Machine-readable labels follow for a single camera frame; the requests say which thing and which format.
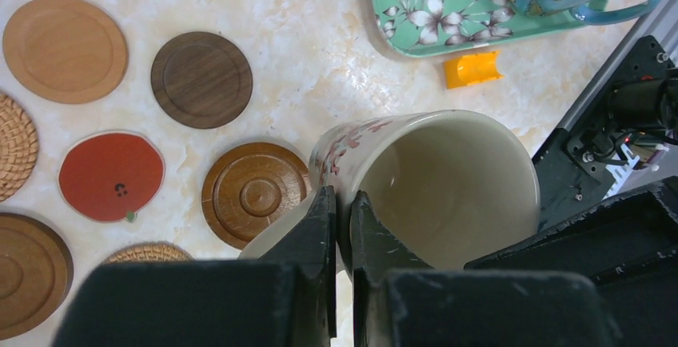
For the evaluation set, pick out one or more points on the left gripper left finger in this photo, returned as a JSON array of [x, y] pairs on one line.
[[286, 297]]

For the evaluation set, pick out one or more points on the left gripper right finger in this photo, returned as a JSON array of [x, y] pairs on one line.
[[605, 277]]

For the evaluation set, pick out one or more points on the large brown wooden saucer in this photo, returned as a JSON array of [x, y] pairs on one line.
[[249, 187]]

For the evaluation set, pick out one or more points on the cork coaster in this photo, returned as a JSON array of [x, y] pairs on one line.
[[149, 252]]

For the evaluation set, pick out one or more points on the cream seashell mug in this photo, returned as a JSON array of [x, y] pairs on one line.
[[450, 185]]

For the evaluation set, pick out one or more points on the red round coaster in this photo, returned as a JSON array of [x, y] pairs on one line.
[[111, 176]]

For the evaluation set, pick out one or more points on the dark walnut coaster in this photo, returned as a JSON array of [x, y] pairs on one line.
[[201, 80]]

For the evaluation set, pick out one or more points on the medium brown round coaster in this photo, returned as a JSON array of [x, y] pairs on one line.
[[37, 271]]

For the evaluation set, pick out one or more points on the woven rattan coaster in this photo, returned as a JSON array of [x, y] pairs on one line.
[[19, 146]]

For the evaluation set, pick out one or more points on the light wood coaster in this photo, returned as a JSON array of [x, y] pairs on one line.
[[66, 51]]

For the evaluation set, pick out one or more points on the yellow toy block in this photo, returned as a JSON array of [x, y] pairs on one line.
[[471, 69]]

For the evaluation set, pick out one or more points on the green patterned tray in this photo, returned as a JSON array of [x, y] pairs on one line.
[[424, 28]]

